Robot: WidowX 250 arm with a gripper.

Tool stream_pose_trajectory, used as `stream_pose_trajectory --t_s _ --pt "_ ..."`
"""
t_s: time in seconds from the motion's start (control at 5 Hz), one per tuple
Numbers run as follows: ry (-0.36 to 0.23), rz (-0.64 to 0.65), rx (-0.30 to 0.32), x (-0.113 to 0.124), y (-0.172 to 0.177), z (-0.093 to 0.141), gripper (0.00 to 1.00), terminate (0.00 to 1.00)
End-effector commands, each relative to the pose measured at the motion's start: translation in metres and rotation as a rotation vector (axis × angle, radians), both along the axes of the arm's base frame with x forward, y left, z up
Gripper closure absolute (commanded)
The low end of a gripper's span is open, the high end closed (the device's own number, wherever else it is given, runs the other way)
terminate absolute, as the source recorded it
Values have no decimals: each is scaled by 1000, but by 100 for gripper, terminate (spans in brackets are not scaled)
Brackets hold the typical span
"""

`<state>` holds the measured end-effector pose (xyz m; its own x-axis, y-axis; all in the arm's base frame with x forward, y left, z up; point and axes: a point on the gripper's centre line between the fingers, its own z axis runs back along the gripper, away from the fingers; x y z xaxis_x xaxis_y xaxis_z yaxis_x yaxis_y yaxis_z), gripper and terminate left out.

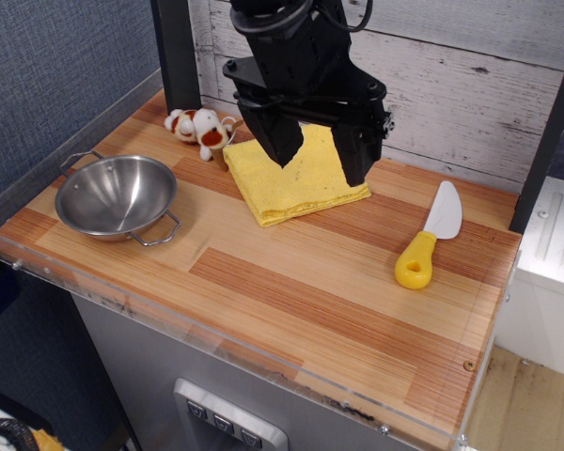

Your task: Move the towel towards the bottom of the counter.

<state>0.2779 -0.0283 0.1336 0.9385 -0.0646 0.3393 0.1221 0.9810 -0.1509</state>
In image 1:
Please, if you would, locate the clear acrylic guard rail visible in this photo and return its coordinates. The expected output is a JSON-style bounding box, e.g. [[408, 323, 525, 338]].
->
[[0, 70, 519, 450]]

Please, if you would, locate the white brown plush dog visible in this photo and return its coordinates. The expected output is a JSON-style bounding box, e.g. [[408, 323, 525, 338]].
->
[[164, 108, 244, 171]]

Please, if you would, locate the toy knife yellow handle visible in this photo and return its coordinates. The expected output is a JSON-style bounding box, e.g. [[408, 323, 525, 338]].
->
[[394, 180, 462, 289]]

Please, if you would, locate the dark vertical post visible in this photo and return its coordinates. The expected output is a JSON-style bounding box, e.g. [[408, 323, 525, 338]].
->
[[509, 74, 564, 234], [150, 0, 201, 111]]

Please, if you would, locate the stainless steel bowl with handles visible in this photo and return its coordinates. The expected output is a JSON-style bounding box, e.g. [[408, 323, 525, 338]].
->
[[55, 149, 181, 247]]

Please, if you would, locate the dark vertical post left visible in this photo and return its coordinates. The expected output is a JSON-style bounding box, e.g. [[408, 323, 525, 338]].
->
[[150, 0, 201, 111]]

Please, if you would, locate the silver dispenser panel with buttons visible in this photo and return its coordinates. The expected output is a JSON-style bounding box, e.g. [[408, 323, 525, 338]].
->
[[173, 378, 290, 450]]

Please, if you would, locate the yellow cloth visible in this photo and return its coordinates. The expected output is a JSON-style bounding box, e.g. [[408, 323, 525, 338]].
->
[[224, 125, 371, 227]]

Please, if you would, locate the white appliance at right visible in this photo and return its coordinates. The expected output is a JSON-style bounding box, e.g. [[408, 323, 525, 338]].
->
[[495, 177, 564, 374]]

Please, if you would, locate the yellow object bottom left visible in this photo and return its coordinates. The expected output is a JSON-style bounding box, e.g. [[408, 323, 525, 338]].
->
[[31, 429, 66, 451]]

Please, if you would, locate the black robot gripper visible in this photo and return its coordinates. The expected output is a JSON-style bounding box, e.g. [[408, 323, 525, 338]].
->
[[223, 18, 395, 187]]

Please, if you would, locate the black braided hose bottom left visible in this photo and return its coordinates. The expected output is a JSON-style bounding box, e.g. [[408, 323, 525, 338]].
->
[[0, 415, 39, 451]]

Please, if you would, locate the grey metal cabinet front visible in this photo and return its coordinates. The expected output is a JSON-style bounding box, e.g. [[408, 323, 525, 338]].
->
[[74, 296, 455, 450]]

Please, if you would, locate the dark vertical post right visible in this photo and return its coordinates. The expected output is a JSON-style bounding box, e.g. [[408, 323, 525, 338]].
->
[[509, 74, 564, 234]]

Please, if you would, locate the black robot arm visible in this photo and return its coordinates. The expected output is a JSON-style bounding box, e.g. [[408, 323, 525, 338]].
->
[[223, 1, 394, 186]]

